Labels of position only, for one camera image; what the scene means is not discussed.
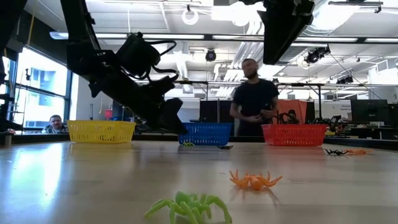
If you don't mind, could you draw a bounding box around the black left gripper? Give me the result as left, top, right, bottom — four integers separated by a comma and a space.
105, 74, 188, 136

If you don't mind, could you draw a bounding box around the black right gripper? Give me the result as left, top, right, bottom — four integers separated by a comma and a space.
245, 0, 315, 65

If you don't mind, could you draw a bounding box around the orange plastic spider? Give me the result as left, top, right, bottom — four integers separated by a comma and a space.
344, 148, 374, 156
229, 169, 284, 192

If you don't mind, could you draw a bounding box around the black computer monitor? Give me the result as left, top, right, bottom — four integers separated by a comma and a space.
112, 101, 137, 121
350, 99, 389, 125

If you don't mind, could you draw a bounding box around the black spotlight cluster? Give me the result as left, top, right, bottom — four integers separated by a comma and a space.
304, 45, 331, 65
335, 75, 354, 85

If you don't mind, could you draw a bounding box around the blue plastic mesh basket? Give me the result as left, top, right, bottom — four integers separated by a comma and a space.
178, 122, 233, 147

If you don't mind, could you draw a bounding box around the black partition panel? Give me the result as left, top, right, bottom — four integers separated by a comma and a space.
199, 99, 234, 124

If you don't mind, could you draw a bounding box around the yellow plastic mesh basket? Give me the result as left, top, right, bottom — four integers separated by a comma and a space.
67, 119, 137, 144

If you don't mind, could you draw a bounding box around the person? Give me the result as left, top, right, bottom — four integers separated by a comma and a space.
229, 58, 280, 137
42, 114, 69, 134

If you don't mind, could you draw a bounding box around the orange hanging cloth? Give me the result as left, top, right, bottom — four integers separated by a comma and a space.
276, 99, 308, 125

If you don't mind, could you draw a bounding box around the overhead LED light bar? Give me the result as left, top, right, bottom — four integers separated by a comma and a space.
49, 30, 398, 44

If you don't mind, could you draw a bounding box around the red plastic mesh basket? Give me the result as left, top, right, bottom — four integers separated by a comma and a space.
261, 123, 328, 147

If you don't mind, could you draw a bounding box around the large office window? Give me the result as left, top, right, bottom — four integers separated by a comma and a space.
0, 46, 74, 133

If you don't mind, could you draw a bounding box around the black equipment stand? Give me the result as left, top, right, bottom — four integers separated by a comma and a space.
0, 93, 24, 149

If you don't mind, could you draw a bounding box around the black background rig frame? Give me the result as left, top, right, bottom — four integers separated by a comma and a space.
275, 82, 324, 121
174, 80, 210, 102

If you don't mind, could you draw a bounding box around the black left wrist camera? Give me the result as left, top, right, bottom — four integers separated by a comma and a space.
116, 32, 162, 78

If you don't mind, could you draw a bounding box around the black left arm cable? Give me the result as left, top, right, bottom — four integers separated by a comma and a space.
144, 39, 180, 82

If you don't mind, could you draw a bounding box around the white coiled cable ring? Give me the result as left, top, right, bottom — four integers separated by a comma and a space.
182, 7, 200, 26

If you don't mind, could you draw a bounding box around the yellow hanging cable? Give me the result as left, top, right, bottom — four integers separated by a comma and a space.
28, 14, 34, 47

